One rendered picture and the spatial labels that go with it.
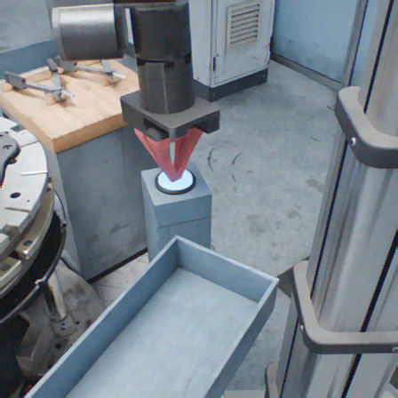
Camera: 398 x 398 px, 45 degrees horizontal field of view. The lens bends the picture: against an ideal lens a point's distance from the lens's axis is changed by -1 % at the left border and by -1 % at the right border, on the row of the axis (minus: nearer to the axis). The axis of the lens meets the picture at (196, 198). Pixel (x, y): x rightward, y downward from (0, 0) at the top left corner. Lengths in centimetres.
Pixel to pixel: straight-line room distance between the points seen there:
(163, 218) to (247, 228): 150
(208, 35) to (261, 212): 109
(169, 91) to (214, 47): 231
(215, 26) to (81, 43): 230
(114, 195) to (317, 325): 35
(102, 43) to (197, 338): 28
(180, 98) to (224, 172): 186
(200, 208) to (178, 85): 16
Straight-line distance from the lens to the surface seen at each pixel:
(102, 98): 71
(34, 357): 65
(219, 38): 280
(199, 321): 45
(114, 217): 76
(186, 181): 57
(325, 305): 57
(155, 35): 47
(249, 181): 231
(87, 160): 68
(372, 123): 44
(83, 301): 77
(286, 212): 215
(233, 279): 46
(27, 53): 93
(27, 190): 50
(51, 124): 66
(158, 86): 49
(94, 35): 48
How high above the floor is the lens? 139
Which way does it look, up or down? 39 degrees down
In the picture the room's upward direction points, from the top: straight up
